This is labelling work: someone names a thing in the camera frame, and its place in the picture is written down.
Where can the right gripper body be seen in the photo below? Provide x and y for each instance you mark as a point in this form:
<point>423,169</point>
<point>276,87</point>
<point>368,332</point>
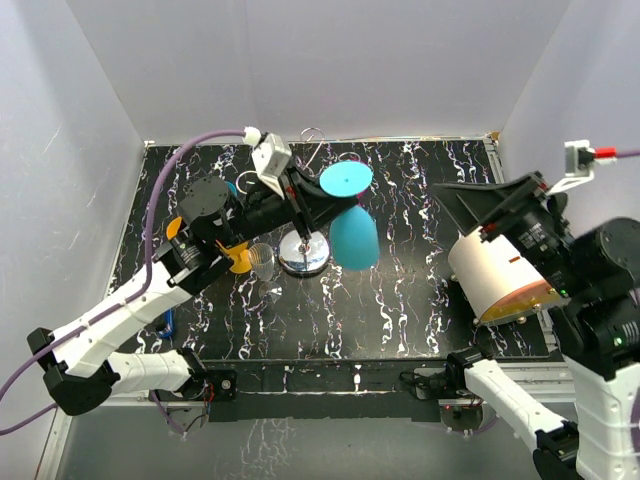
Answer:
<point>539,237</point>

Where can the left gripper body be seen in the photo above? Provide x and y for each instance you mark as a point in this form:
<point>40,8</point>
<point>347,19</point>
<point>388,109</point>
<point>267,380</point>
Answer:
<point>264,212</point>

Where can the clear wine glass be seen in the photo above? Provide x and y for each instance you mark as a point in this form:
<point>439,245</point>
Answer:
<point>264,270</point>

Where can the blue wine glass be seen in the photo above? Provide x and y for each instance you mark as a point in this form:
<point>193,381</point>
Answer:
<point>232,188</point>
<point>353,234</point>

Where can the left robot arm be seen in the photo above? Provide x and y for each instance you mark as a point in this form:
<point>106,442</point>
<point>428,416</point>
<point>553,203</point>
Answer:
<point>81,361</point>

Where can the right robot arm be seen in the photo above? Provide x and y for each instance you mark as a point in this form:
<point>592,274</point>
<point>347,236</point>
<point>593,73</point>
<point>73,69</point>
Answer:
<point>597,328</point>

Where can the magenta wine glass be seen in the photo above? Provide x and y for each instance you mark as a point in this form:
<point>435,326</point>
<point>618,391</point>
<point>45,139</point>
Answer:
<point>353,178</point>

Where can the orange wine glass right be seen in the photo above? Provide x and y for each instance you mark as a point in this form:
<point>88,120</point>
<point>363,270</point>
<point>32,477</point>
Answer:
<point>239,255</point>

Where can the orange wine glass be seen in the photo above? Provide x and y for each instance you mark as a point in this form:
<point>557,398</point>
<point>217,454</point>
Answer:
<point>239,255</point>
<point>174,228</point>

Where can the chrome wine glass rack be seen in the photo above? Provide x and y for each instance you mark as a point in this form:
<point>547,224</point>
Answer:
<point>298,257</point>

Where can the orange wine glass left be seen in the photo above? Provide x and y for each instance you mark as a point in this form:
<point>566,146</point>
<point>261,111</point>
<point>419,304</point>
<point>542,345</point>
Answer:
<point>174,228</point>

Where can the blue carabiner clip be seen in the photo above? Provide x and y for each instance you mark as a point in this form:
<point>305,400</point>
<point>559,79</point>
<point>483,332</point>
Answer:
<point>165,328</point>

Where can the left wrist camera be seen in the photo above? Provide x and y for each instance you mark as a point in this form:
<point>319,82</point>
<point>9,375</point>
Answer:
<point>270,156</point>

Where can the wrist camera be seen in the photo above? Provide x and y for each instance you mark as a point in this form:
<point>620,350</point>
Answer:
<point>270,156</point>
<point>580,162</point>

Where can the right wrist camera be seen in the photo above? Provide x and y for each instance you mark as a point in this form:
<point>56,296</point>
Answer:
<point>580,162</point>

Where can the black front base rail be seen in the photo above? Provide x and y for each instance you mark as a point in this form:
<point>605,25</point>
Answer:
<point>335,389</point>

